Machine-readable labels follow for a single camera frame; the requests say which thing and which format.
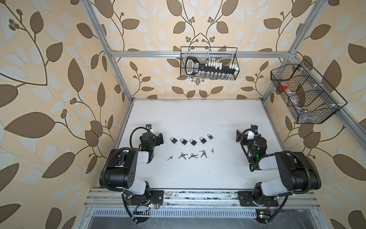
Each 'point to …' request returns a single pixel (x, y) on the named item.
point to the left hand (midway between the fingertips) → (154, 133)
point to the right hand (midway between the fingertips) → (246, 132)
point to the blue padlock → (210, 137)
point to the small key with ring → (212, 150)
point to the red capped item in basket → (283, 85)
